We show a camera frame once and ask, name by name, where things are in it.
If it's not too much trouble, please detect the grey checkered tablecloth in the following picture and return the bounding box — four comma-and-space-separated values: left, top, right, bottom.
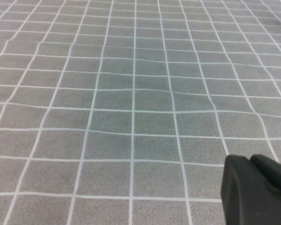
0, 0, 281, 225

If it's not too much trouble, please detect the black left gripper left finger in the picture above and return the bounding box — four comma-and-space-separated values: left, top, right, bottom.
220, 153, 281, 225

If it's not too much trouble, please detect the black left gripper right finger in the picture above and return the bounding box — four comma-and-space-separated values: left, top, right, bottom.
250, 153, 281, 203

